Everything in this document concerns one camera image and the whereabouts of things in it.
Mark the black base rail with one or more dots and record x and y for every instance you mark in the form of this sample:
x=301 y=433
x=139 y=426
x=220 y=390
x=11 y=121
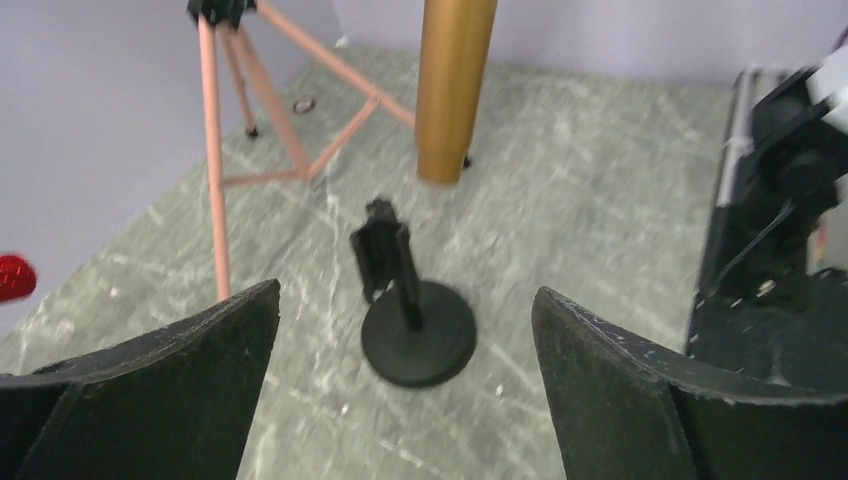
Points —
x=803 y=348

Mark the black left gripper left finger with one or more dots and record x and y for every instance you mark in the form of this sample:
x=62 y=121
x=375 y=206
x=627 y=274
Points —
x=174 y=403

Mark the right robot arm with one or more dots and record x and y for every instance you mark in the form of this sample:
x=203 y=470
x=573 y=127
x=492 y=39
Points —
x=784 y=180

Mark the small round table insert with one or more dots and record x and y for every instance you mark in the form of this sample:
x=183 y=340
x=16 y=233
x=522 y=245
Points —
x=304 y=105

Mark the red glitter microphone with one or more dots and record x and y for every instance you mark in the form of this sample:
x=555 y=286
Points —
x=18 y=278

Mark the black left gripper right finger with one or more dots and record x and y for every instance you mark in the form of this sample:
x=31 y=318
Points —
x=624 y=407

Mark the gold microphone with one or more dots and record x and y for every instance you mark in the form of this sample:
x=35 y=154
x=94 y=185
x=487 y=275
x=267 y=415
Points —
x=455 y=42

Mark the pink music stand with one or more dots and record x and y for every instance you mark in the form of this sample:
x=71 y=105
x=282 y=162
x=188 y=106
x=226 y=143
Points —
x=221 y=22

